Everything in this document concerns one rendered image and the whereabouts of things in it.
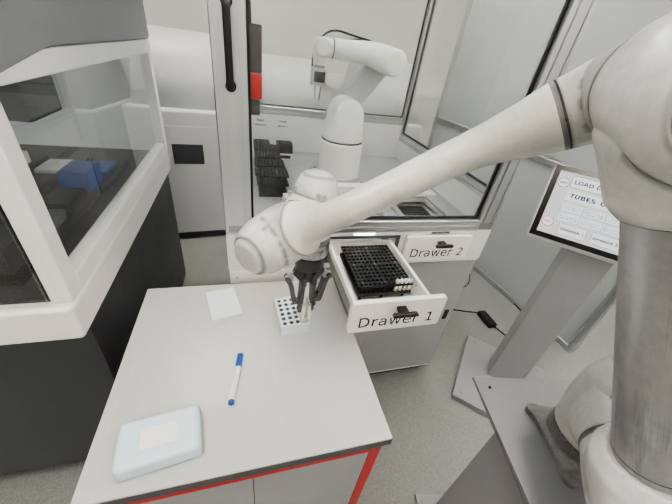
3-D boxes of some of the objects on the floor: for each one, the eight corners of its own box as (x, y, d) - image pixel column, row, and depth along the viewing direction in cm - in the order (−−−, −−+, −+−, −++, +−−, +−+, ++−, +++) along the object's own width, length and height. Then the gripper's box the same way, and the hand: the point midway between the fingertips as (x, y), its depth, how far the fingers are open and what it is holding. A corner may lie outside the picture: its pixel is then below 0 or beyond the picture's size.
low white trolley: (345, 540, 112) (393, 438, 70) (154, 598, 95) (67, 509, 53) (315, 392, 158) (333, 277, 116) (182, 414, 141) (147, 288, 99)
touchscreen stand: (542, 447, 150) (709, 287, 93) (450, 397, 166) (546, 235, 109) (541, 372, 187) (660, 227, 131) (466, 338, 203) (544, 194, 147)
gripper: (286, 263, 73) (283, 332, 86) (341, 258, 78) (330, 324, 91) (280, 246, 79) (278, 313, 92) (331, 242, 83) (322, 306, 97)
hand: (304, 310), depth 89 cm, fingers closed, pressing on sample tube
